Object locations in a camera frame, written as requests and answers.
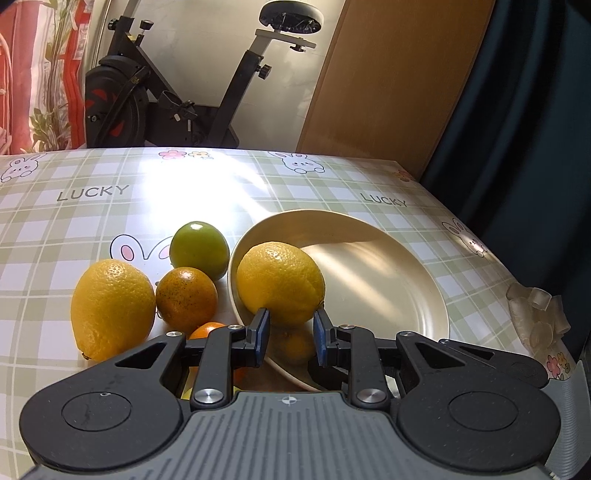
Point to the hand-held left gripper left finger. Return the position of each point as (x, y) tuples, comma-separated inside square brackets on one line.
[(261, 334)]

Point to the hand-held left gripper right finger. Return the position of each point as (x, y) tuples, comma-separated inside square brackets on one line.
[(319, 338)]

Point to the red-orange tomato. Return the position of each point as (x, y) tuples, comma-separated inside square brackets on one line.
[(205, 331)]

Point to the large yellow lemon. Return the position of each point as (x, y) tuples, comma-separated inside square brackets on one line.
[(111, 309), (277, 281)]

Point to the cream round plate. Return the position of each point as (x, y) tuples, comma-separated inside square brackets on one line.
[(378, 286)]

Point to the speckled orange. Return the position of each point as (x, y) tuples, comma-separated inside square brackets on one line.
[(184, 300)]

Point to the yellow-green apple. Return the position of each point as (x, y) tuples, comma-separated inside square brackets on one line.
[(185, 393)]

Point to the green round citrus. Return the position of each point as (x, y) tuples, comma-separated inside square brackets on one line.
[(198, 249)]

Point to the clear crumpled tape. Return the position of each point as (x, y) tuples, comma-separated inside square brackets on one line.
[(540, 323)]

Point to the wooden door panel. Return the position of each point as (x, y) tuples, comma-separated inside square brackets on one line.
[(392, 83)]

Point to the black exercise bike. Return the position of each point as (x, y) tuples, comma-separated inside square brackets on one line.
[(120, 92)]

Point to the dark blue curtain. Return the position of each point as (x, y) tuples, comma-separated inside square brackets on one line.
[(531, 138)]

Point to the red printed backdrop cloth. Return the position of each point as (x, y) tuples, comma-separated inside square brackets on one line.
[(27, 69)]

